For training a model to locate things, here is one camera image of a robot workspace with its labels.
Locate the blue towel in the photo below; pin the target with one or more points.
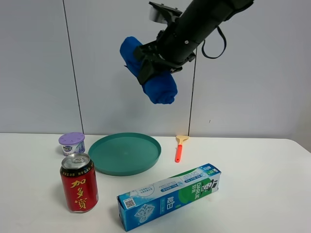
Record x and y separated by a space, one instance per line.
161 89

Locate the purple air freshener tub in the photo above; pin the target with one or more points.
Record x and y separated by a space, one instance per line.
72 143

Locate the orange handled small scraper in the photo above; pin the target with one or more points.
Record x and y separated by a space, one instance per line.
180 139

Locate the red herbal tea can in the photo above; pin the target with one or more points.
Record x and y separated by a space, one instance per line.
79 182

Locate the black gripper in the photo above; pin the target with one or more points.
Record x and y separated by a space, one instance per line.
172 49

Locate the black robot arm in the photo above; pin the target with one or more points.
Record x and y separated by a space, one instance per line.
212 12

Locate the teal round plastic tray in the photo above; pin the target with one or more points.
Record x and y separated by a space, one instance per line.
125 154

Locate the blue green toothpaste box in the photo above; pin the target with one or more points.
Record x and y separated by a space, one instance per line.
147 203

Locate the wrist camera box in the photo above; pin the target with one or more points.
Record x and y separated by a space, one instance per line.
163 14

